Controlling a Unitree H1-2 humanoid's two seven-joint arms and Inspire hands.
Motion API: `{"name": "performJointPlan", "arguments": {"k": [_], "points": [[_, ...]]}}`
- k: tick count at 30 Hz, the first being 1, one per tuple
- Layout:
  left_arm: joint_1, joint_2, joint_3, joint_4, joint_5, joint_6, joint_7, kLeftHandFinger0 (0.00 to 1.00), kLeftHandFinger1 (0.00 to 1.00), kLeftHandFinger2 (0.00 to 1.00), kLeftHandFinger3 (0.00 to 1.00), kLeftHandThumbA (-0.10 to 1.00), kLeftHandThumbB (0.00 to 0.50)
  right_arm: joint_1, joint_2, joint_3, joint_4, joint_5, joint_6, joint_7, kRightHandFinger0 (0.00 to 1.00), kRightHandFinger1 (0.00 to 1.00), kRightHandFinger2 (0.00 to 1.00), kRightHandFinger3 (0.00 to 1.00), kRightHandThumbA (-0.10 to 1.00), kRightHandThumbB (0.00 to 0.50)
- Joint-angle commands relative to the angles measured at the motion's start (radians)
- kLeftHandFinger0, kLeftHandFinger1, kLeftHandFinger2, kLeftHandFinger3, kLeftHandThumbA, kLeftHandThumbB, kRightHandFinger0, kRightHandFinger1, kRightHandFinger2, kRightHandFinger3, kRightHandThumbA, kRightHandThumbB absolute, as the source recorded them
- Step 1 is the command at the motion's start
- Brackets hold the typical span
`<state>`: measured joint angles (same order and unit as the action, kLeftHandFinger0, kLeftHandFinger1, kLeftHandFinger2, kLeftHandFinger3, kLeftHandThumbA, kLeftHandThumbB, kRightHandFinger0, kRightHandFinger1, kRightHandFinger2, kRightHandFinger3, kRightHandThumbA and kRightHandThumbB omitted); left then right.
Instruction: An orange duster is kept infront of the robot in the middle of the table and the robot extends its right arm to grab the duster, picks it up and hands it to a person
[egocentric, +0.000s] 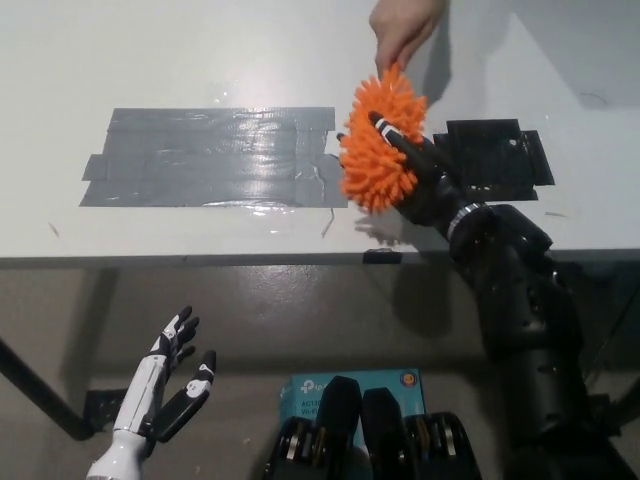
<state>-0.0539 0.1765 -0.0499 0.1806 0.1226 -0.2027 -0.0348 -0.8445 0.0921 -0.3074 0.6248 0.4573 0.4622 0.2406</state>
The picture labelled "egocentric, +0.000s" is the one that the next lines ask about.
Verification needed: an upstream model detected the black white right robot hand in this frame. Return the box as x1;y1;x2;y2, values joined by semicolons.
367;111;482;240

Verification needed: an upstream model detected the bare person hand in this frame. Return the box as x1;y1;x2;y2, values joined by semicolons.
368;0;447;72

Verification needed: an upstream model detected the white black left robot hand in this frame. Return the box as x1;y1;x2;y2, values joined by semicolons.
85;305;218;480

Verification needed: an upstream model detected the orange microfibre duster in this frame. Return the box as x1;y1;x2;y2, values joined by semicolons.
338;61;429;217

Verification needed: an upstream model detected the black table foot plate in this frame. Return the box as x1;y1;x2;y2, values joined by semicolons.
82;388;127;437

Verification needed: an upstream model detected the black tape patch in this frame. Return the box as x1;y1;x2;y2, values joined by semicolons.
431;118;556;202

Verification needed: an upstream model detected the black table leg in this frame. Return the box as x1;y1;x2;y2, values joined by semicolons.
0;333;94;443

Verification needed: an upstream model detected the teal router box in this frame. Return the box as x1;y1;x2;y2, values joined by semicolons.
278;368;427;436

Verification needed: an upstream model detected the grey duct tape patch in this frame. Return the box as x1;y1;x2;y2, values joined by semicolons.
78;105;350;209

